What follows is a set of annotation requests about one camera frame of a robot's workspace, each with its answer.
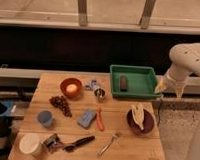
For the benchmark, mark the metal can opener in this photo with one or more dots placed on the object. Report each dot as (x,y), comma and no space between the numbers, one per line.
(52,143)

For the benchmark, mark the metal fork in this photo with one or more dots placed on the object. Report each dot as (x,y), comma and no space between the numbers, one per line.
(115,136)

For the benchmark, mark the egg in orange bowl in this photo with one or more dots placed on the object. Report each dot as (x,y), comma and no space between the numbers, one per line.
(71,88)

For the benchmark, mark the orange bowl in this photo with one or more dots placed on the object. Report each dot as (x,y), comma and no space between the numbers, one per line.
(68,81)

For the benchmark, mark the blue sponge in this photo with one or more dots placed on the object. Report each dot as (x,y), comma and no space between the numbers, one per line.
(87,118)

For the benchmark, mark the blue grey small toy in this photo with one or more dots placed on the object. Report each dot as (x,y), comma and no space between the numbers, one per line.
(91,85)

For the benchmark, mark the bunch of dark grapes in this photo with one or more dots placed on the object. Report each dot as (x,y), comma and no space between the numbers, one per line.
(61,103)

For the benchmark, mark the white cup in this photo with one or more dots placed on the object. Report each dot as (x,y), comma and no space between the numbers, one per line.
(30,144)

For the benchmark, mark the black handled utensil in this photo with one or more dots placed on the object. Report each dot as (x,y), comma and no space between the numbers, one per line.
(72,146)

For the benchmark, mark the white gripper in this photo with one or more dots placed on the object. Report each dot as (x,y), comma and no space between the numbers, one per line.
(173,79)

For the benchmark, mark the dark purple bowl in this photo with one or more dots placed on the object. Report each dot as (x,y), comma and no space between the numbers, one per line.
(149,123)

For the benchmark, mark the green plastic tray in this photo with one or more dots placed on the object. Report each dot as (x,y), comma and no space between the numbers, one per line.
(141,81)

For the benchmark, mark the blue plastic cup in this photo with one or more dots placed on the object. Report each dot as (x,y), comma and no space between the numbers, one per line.
(45,118)

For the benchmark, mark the dark equipment at left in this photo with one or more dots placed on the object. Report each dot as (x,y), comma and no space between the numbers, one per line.
(6,121)

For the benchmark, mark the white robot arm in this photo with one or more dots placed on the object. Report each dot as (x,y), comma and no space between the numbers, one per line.
(185,60)

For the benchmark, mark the small metal cup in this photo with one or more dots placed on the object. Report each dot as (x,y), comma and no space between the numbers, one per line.
(100,94)

